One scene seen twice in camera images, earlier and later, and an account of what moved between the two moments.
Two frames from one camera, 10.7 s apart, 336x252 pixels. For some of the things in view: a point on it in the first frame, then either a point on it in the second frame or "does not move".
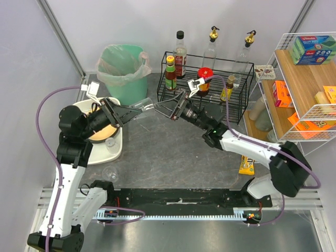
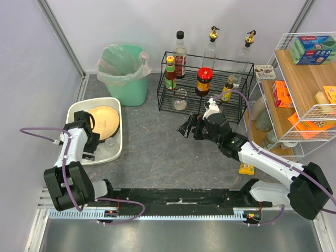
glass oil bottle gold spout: x=210 y=53 does not move
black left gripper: x=111 y=112 to x=92 y=142
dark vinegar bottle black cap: x=180 y=54 does not move
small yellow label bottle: x=229 y=85 does not move
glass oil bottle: x=242 y=59 does not move
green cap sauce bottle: x=170 y=80 does not move
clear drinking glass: x=109 y=174 to x=101 y=151
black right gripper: x=180 y=107 to x=196 y=128
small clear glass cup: x=112 y=146 does not move
